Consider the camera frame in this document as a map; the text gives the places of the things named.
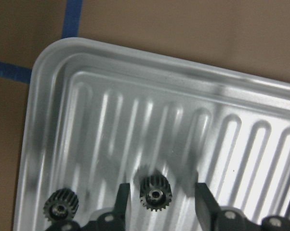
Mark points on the silver ribbed metal tray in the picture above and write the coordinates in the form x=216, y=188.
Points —
x=99, y=115

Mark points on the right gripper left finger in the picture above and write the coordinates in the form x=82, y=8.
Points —
x=123, y=194

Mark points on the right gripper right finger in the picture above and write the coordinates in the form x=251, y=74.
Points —
x=206, y=206

